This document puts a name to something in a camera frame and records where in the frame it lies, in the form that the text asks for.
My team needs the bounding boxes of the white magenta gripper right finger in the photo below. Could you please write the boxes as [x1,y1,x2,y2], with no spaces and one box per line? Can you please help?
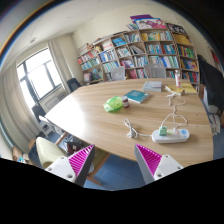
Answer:
[134,144,183,184]

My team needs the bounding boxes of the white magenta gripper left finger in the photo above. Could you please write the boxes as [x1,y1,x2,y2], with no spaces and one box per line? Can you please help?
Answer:
[46,145,95,186]

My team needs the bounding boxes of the green white charger plug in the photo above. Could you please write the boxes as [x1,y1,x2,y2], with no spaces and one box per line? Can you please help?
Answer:
[159,126,167,136]

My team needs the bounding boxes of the white power strip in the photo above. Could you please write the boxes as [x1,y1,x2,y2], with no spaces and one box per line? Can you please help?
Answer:
[152,129,190,144]

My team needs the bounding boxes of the small dark red jar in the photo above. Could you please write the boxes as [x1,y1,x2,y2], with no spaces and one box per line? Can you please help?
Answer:
[122,96,129,108]

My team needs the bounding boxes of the teal book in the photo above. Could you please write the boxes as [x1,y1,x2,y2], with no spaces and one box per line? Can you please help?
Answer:
[125,90,150,103]

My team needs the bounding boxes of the white radiator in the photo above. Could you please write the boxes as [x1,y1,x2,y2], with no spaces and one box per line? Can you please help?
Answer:
[40,86,67,112]

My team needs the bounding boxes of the beige curtain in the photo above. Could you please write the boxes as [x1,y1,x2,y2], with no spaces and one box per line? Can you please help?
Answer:
[0,64,40,153]

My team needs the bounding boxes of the green plastic bag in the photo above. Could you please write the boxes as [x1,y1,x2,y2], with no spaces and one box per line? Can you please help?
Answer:
[103,96,123,112]

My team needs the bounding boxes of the grey book stack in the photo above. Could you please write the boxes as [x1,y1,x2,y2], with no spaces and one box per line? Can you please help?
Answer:
[143,81,162,92]

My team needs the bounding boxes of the dark blue chair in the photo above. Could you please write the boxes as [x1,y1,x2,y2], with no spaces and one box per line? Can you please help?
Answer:
[67,78,81,92]

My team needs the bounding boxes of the yellow folder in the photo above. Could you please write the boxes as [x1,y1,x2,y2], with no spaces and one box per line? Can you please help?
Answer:
[165,83,197,94]

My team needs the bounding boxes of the white pink bottle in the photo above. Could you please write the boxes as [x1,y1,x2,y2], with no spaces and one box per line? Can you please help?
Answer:
[175,70,181,88]

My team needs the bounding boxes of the grey office chair right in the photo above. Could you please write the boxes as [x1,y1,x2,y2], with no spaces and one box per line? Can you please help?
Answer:
[144,63,166,78]

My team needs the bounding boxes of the grey office chair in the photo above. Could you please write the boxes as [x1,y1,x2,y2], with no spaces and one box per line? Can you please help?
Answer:
[144,63,166,78]
[111,66,126,81]

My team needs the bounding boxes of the grey office chair left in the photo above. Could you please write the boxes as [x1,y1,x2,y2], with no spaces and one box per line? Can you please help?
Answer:
[111,66,126,81]

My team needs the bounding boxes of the window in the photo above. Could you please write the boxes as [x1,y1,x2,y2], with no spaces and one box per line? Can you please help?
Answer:
[17,48,62,108]

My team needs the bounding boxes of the wooden bookshelf with books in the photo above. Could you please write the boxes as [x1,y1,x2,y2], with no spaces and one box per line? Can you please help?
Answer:
[77,28,200,90]

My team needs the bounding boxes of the colourful boxes atop shelf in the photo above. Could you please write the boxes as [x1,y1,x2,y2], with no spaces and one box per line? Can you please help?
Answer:
[127,14,186,35]

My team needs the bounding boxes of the white power strip cord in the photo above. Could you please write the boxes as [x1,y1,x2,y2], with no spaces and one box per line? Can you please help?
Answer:
[123,117,154,139]

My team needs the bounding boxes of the white charger cable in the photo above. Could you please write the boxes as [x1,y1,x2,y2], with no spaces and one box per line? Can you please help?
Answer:
[161,92,189,132]

